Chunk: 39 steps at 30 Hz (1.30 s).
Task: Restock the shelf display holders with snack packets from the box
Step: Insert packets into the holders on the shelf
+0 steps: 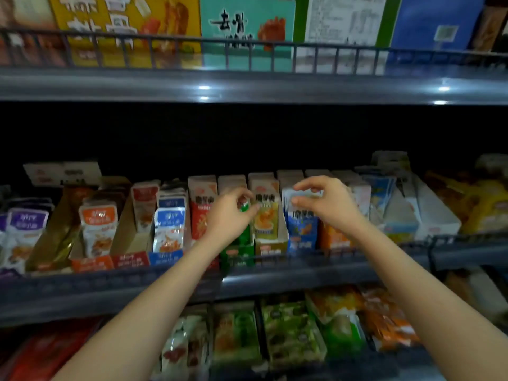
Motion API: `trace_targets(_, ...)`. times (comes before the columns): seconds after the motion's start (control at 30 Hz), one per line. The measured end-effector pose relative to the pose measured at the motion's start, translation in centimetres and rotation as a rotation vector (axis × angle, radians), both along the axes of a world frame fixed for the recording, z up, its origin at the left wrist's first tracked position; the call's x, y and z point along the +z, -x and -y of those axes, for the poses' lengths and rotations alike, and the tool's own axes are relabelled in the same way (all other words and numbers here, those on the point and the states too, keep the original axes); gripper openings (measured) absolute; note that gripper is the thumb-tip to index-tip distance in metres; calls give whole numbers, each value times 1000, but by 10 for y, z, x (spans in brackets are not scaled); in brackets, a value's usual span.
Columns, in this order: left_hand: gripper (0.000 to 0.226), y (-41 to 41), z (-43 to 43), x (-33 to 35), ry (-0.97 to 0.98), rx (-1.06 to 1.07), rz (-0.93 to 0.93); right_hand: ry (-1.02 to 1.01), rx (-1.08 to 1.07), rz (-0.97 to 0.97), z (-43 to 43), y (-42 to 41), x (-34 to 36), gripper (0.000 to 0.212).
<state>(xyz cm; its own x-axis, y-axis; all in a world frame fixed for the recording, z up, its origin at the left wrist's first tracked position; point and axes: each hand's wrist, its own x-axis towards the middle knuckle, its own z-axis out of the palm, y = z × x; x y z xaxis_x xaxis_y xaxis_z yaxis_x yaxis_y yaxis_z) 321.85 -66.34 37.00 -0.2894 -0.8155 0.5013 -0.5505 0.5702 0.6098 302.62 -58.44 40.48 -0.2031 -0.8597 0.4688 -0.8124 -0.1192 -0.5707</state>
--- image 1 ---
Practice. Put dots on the person's left hand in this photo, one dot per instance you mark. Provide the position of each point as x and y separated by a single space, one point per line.
228 222

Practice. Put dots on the person's right hand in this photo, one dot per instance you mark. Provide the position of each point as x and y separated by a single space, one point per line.
333 206

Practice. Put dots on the grey metal store shelf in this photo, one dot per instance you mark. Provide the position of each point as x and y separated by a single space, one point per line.
238 85

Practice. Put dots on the person's right forearm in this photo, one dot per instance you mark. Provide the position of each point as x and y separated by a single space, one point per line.
436 301

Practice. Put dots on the person's left forearm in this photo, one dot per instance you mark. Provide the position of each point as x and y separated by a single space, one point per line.
135 321

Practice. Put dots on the green orange display carton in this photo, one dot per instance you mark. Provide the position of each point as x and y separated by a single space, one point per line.
236 335

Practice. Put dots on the pile of orange yellow packets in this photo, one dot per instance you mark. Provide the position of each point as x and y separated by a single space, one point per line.
381 317

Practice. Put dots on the clear plastic tray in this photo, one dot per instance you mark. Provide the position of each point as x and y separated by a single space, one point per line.
209 345

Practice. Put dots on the row of snack display cartons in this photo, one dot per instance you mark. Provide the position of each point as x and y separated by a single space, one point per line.
103 234

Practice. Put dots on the green snack packets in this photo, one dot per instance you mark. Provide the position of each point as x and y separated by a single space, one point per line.
343 335

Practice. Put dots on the yellow display carton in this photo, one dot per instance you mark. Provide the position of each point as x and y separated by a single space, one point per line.
480 206

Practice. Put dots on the white label carton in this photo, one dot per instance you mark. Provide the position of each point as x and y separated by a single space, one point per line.
345 19

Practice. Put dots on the green printed carton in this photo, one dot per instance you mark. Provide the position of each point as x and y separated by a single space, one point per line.
246 23

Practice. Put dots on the blue printed carton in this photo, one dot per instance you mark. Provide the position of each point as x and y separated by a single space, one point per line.
433 19

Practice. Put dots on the pile of red snack packets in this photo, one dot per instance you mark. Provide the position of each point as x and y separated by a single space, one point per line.
47 353

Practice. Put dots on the orange yellow printed carton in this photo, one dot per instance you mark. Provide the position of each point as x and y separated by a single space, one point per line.
119 19

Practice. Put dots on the dark printed carton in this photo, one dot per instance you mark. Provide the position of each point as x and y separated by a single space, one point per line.
490 23

